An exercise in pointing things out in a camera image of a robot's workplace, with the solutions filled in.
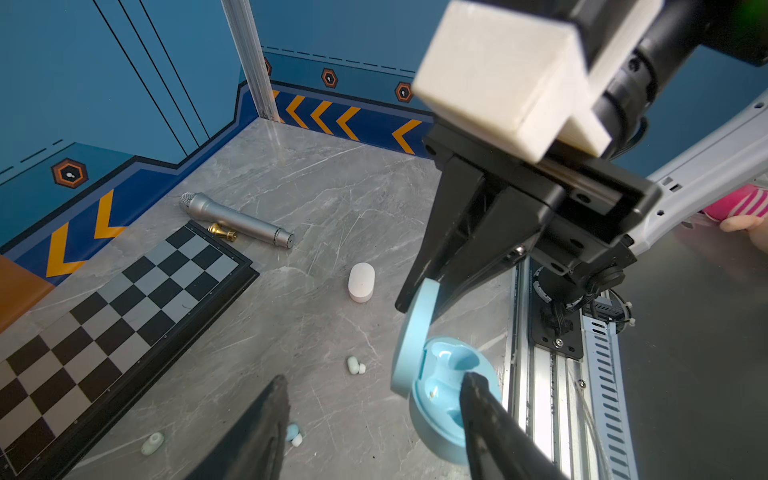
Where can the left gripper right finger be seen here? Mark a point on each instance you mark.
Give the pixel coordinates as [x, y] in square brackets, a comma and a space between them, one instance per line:
[497, 448]

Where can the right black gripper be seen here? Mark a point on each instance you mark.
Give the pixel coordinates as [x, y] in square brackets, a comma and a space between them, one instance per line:
[492, 209]

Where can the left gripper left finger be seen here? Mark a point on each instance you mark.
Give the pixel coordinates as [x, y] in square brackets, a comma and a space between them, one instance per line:
[254, 446]

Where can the blue earbud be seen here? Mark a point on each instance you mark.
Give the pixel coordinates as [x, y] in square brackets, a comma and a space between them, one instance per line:
[294, 435]

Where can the blue earbud charging case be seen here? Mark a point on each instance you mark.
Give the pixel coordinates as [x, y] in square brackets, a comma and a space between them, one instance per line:
[428, 372]

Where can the white earbud charging case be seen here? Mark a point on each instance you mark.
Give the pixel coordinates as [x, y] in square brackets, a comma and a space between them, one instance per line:
[361, 282]

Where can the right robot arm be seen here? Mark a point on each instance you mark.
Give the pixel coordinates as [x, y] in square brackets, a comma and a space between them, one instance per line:
[654, 81]

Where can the green earbud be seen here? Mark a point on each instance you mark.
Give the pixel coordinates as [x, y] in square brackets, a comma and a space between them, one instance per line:
[354, 366]
[152, 443]

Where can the black and silver chessboard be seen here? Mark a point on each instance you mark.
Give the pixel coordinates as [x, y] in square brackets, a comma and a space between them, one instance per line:
[64, 388]

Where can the gold chess piece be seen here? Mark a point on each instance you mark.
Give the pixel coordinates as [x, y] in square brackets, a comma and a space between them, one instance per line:
[225, 233]

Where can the silver microphone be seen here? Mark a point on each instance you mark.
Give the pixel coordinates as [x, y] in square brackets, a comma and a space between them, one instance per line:
[202, 207]

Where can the person in pink sleeve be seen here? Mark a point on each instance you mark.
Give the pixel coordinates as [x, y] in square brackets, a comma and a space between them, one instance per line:
[743, 210]

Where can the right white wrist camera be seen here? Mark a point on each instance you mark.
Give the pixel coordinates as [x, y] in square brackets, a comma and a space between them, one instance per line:
[521, 75]

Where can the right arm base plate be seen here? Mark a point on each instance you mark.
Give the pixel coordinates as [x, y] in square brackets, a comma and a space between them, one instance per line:
[554, 321]

